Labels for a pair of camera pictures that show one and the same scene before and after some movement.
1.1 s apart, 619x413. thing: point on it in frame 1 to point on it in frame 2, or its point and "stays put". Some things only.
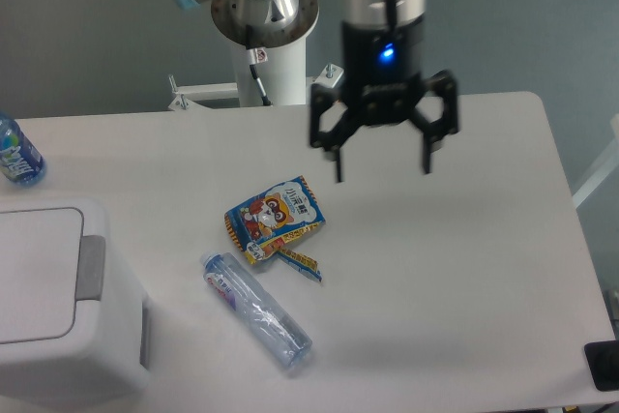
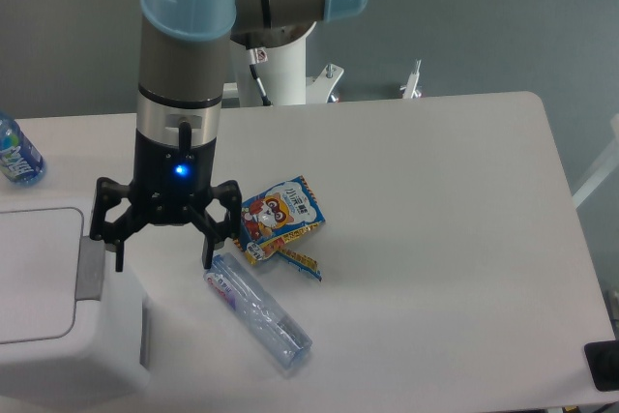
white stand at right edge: [604, 171] stays put
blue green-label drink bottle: [19, 161] stays put
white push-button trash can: [74, 321] stays put
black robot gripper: [382, 70] to [172, 184]
